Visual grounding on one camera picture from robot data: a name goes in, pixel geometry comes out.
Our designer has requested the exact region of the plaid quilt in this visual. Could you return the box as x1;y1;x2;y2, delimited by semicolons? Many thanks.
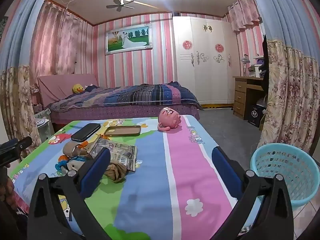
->
47;81;204;110

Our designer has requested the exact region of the black phone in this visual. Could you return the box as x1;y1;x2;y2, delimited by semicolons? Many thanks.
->
71;123;101;142

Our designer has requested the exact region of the framed wall picture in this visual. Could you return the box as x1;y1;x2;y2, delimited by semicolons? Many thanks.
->
105;23;152;55

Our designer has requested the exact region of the turquoise plastic basket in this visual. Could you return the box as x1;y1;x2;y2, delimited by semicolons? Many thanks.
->
250;143;314;210

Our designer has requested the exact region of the black box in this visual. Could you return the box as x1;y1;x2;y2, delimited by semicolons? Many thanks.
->
247;104;265;127

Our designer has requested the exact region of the brown phone case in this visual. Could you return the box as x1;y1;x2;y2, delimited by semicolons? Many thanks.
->
103;125;142;137

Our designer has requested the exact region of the person's left hand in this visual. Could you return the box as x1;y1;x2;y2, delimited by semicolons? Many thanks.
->
0;176;14;205

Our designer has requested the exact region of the white box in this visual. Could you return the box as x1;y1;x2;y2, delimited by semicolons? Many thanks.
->
247;65;262;78

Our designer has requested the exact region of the ceiling fan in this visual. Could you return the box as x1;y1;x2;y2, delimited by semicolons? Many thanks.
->
106;0;135;12

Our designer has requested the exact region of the pink mug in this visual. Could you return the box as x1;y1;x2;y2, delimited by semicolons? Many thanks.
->
157;107;182;132

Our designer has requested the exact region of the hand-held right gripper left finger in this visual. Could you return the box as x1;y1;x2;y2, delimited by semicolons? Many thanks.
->
27;147;111;240

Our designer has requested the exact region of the brown paper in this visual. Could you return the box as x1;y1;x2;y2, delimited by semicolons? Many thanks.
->
105;162;127;183

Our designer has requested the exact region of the cartoon printed blanket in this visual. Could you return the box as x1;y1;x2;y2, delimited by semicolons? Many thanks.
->
7;115;263;240

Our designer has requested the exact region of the desk lamp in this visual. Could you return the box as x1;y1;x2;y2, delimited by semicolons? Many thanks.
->
240;54;250;77

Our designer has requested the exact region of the brown cardboard piece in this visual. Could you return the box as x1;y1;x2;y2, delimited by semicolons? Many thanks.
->
62;141;89;157

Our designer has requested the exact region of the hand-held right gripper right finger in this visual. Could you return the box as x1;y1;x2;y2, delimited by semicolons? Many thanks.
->
212;146;294;240

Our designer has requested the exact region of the bed with pink headboard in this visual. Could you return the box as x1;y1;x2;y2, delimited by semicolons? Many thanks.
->
37;74;204;130

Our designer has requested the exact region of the pink window curtain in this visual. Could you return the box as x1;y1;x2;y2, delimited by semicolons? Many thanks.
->
30;1;94;85

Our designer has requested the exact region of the black hanging garment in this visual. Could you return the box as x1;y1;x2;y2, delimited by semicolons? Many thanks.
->
259;34;269;93

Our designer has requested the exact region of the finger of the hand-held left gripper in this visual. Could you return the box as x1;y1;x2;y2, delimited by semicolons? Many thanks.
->
11;136;33;156

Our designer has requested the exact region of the wooden desk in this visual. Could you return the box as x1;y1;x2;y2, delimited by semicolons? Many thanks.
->
232;76;265;120

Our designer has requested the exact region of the blue floral curtain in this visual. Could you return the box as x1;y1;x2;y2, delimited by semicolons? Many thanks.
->
0;0;57;155
246;0;320;157

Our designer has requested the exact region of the pink valance curtain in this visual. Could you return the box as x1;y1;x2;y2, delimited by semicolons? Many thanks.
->
227;0;262;33

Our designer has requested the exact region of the white wardrobe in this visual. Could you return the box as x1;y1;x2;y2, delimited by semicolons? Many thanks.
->
172;16;240;104

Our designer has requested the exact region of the blue plastic wrapper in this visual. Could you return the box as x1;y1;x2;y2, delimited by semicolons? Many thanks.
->
55;156;87;175

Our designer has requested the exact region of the silver printed wrapper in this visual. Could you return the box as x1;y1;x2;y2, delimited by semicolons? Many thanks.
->
89;137;138;172

